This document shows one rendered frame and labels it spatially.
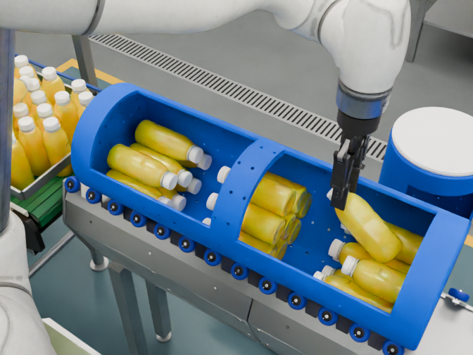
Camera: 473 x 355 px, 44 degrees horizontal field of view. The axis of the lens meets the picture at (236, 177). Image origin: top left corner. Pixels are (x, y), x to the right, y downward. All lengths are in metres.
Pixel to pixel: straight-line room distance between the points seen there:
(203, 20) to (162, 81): 2.87
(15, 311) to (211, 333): 1.51
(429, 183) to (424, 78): 2.22
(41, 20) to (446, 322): 1.08
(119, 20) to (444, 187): 1.11
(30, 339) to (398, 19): 0.72
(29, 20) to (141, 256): 0.99
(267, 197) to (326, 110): 2.16
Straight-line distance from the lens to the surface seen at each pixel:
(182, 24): 0.73
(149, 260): 1.54
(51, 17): 0.64
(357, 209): 1.17
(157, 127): 1.48
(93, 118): 1.40
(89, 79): 2.10
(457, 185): 1.61
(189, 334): 2.40
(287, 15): 1.00
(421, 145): 1.63
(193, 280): 1.48
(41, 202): 1.68
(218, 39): 3.98
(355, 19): 0.91
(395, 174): 1.65
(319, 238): 1.43
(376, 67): 0.93
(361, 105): 0.98
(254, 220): 1.26
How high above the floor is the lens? 2.07
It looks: 45 degrees down
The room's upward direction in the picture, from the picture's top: straight up
